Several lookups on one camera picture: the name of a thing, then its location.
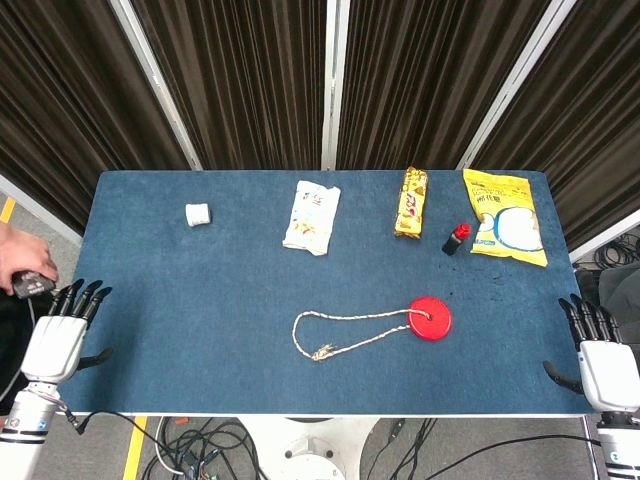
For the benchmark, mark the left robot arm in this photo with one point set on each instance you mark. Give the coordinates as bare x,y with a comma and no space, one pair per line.
27,430

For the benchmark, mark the black bottle red cap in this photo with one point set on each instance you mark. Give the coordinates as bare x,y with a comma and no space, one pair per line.
455,241

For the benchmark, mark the dark grey bag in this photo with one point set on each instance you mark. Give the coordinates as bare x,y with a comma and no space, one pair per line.
620,295

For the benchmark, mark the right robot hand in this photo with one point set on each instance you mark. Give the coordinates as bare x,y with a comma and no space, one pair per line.
607,372

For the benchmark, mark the yellow snack bag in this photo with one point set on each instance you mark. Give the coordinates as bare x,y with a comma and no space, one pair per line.
502,215

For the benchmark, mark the black handheld device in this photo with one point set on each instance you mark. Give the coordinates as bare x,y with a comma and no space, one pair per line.
32,286

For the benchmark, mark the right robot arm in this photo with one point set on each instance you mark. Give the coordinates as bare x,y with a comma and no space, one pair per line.
622,445

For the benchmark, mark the person's bare hand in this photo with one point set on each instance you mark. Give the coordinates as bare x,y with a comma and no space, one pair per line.
22,257

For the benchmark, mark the white frame rail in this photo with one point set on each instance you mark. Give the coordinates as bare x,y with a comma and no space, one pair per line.
607,235
40,210

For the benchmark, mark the white table frame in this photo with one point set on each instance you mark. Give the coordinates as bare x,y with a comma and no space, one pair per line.
320,415

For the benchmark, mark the white snack packet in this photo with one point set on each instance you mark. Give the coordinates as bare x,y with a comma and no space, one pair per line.
312,217

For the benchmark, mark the gold snack bar pack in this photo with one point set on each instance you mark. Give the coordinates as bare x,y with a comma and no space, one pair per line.
412,202

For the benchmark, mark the white frame post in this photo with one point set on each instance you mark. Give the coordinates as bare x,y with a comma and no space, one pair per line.
155,80
515,80
335,80

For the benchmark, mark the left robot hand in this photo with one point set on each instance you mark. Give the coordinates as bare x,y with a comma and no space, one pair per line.
52,345

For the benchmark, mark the blue table cloth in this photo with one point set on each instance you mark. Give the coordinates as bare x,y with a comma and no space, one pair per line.
225,310

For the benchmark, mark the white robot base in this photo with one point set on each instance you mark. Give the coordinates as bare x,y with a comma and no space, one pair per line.
310,450

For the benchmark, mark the red disc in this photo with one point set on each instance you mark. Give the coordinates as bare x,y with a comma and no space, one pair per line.
431,318

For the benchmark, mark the dark brown curtain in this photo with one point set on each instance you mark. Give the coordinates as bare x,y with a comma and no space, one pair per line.
75,100
425,80
250,80
585,110

